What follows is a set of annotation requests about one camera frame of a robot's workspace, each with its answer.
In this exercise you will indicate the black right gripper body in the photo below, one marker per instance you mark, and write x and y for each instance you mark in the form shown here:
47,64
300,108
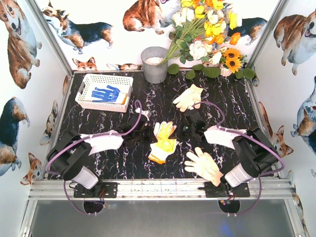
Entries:
182,131

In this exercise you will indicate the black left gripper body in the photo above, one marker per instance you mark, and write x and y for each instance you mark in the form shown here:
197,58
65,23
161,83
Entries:
147,132

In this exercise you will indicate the white glove orange cuff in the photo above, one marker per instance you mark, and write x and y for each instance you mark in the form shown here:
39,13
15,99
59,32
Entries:
162,132

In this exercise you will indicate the orange striped white glove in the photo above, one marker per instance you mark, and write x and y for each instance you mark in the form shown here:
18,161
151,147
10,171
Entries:
158,154

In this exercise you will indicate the blue dotted white glove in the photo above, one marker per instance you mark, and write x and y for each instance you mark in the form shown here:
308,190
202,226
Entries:
107,95

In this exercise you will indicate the white knit glove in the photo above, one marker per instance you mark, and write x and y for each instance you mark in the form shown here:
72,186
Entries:
122,98

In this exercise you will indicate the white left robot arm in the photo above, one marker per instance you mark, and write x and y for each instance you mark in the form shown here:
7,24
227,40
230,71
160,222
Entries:
67,159

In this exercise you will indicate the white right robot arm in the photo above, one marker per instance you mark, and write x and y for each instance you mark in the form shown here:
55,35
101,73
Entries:
253,149

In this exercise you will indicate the white perforated storage basket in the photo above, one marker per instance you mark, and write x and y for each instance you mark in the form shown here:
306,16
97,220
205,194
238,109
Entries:
91,81

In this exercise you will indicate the cream glove near flowers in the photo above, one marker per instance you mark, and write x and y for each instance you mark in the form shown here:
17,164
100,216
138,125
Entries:
189,99

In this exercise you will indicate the cream glove front right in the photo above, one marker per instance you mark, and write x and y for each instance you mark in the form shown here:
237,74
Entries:
204,166

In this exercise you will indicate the grey metal bucket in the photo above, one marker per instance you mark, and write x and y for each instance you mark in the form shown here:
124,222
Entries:
155,69

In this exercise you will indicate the sunflower pot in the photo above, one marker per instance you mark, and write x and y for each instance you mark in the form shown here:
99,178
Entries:
232,61

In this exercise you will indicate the artificial flower bouquet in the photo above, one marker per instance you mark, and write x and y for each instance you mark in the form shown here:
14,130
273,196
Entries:
199,30

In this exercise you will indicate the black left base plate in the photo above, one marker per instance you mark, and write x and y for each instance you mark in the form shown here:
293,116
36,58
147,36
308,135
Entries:
108,191

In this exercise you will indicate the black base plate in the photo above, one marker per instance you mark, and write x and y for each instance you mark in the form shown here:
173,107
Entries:
108,191
241,191

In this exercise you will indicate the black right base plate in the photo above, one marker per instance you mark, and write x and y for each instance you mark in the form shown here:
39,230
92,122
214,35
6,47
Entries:
241,191

